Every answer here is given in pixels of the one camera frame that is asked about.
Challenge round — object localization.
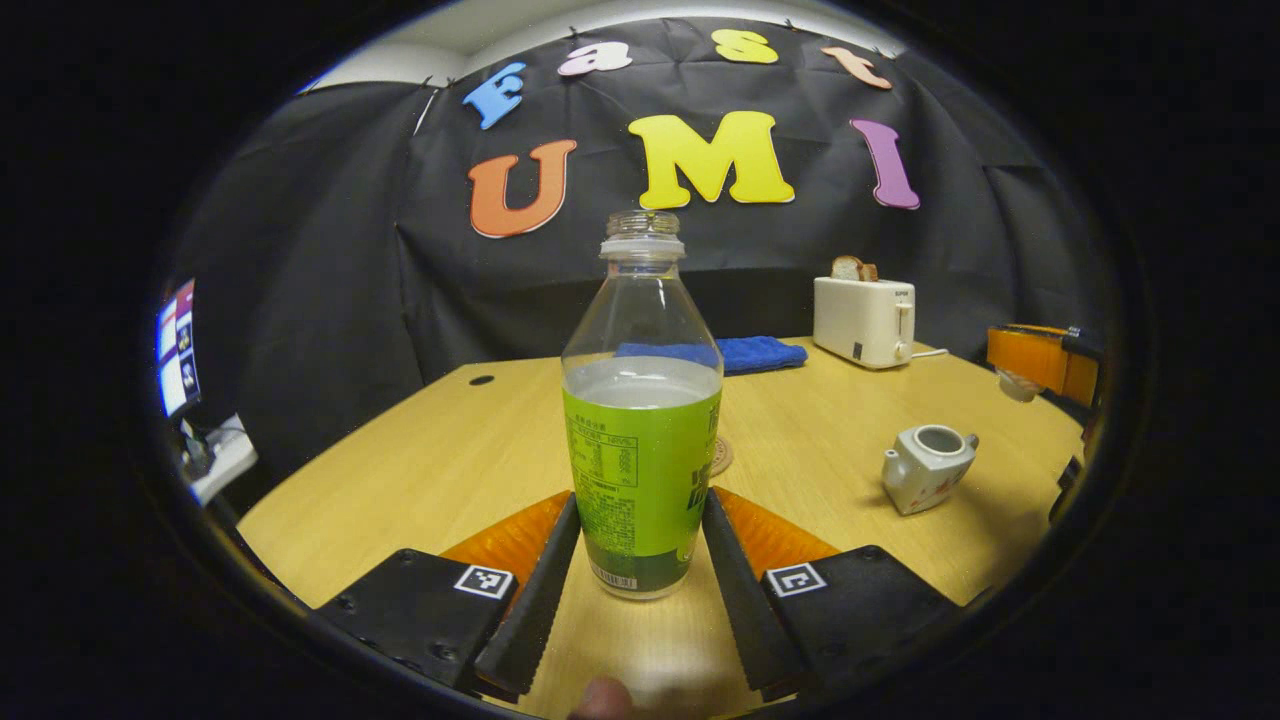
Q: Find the clear water bottle green label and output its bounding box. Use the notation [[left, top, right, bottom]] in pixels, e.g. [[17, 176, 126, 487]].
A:
[[560, 210, 724, 601]]

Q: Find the small black device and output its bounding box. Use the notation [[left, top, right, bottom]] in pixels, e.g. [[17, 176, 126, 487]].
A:
[[180, 420, 216, 481]]

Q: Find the white toaster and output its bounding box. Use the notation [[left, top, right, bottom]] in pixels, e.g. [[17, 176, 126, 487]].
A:
[[812, 276, 917, 371]]

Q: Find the computer monitor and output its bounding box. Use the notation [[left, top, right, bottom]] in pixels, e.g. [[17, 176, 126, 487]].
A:
[[155, 280, 201, 419]]

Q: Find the white side table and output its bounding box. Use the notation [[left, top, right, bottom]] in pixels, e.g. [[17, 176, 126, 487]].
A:
[[180, 415, 259, 506]]

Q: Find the white ceramic teacup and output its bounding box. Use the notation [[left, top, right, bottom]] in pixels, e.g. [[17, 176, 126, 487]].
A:
[[881, 424, 981, 517]]

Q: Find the blue folded towel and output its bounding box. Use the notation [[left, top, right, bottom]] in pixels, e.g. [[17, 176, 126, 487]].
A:
[[613, 336, 809, 376]]

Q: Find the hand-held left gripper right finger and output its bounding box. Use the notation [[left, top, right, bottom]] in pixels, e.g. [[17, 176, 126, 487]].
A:
[[700, 487, 966, 703]]

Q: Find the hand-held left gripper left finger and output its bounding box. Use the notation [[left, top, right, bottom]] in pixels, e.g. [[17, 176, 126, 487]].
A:
[[315, 490, 583, 699]]

